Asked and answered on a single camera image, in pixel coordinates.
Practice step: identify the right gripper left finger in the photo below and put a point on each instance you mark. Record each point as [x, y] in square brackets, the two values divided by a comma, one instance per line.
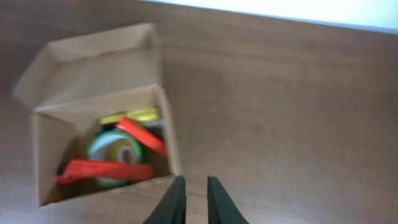
[172, 207]

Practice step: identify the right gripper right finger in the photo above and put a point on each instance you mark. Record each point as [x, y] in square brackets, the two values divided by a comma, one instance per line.
[221, 208]

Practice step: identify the small yellow tape roll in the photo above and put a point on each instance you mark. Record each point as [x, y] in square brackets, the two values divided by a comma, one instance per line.
[123, 151]

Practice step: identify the orange black stapler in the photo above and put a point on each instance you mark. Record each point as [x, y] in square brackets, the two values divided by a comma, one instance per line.
[142, 135]

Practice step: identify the green tape roll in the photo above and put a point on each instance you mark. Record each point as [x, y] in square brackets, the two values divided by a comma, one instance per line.
[100, 148]

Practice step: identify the yellow highlighter pen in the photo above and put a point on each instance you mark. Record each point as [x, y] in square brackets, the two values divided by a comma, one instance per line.
[144, 115]

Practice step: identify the orange utility knife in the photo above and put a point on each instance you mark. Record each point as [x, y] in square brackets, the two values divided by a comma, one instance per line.
[80, 169]

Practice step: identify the brown cardboard box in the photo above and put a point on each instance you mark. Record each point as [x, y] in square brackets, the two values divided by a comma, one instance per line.
[72, 83]

